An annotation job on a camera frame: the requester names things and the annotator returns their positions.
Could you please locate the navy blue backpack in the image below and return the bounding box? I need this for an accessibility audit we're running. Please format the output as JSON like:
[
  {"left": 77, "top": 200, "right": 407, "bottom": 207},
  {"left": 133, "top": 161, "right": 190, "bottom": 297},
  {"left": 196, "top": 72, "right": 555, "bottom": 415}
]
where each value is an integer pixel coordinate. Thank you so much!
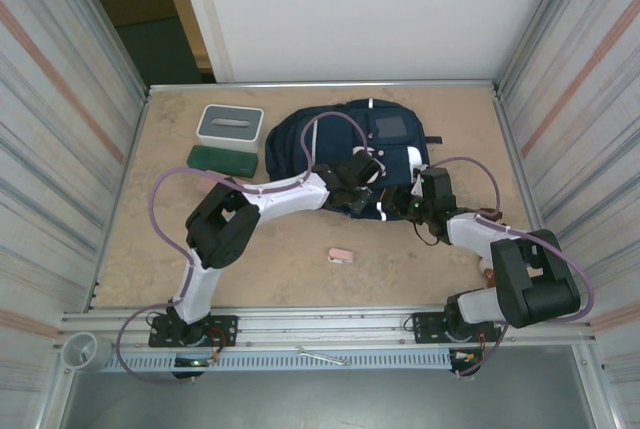
[{"left": 263, "top": 96, "right": 444, "bottom": 223}]

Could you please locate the green pencil case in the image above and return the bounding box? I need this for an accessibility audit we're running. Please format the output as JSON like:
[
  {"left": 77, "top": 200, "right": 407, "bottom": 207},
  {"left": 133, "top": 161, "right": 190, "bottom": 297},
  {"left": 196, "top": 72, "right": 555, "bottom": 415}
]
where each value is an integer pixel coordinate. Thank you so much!
[{"left": 187, "top": 144, "right": 259, "bottom": 180}]

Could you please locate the grey white tissue box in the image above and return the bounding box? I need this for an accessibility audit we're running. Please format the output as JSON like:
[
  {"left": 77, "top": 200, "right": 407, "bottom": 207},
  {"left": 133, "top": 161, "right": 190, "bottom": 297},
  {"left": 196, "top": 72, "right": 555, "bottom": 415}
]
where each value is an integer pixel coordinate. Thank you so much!
[{"left": 195, "top": 103, "right": 265, "bottom": 156}]

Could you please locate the small circuit board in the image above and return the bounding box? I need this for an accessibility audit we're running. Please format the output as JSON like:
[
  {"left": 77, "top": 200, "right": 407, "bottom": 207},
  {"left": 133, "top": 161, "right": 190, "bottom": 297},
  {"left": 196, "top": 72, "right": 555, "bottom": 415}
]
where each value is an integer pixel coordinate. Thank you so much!
[
  {"left": 173, "top": 356, "right": 217, "bottom": 369},
  {"left": 448, "top": 348, "right": 484, "bottom": 378}
]

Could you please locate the silver wrench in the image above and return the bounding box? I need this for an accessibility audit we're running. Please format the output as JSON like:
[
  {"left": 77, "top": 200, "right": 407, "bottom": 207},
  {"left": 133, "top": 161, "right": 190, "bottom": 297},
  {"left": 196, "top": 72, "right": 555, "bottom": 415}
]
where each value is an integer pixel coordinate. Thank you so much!
[{"left": 295, "top": 345, "right": 351, "bottom": 367}]

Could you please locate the grey plastic pipe piece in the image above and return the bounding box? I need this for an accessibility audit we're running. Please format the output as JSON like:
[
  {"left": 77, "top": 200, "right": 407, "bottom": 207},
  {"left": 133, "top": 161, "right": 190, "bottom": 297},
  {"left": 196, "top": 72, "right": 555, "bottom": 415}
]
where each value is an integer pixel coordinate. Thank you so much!
[{"left": 62, "top": 332, "right": 111, "bottom": 373}]

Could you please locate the thin aluminium table rail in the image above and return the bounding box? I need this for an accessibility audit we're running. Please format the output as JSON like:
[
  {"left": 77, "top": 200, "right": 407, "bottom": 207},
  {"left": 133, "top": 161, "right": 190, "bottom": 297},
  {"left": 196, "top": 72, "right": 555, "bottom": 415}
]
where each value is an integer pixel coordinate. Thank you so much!
[{"left": 147, "top": 79, "right": 501, "bottom": 94}]

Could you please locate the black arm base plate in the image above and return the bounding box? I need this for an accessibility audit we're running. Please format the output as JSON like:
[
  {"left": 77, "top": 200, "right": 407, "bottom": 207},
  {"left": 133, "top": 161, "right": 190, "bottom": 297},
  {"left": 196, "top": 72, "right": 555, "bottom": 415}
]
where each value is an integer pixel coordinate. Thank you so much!
[
  {"left": 412, "top": 312, "right": 501, "bottom": 345},
  {"left": 148, "top": 315, "right": 239, "bottom": 349}
]

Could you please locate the wide aluminium table rail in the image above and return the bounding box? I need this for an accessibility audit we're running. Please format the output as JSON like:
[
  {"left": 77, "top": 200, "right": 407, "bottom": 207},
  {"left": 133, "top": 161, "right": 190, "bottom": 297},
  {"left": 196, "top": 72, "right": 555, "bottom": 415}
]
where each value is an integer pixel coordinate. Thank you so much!
[{"left": 59, "top": 304, "right": 596, "bottom": 348}]

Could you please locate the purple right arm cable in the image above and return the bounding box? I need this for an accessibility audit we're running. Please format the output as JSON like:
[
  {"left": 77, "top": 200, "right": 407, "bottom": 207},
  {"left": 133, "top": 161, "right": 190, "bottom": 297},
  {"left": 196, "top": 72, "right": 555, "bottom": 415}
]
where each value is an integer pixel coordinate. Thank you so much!
[{"left": 427, "top": 156, "right": 596, "bottom": 380}]

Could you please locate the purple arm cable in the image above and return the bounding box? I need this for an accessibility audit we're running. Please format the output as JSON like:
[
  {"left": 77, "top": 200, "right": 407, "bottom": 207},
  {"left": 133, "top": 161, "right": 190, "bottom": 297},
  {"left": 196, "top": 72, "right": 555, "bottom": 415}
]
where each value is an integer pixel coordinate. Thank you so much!
[
  {"left": 427, "top": 156, "right": 596, "bottom": 380},
  {"left": 117, "top": 111, "right": 374, "bottom": 386}
]

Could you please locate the slotted grey cable tray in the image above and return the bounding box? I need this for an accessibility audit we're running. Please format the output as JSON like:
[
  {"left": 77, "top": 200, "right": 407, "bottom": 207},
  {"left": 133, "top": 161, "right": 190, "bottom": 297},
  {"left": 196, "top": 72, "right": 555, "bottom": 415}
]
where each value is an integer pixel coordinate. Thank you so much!
[{"left": 107, "top": 351, "right": 451, "bottom": 373}]

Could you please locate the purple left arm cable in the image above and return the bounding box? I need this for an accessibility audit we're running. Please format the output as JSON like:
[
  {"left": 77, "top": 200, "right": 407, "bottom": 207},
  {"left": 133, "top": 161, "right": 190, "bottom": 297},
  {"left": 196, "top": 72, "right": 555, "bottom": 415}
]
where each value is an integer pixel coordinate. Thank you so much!
[{"left": 117, "top": 111, "right": 374, "bottom": 386}]

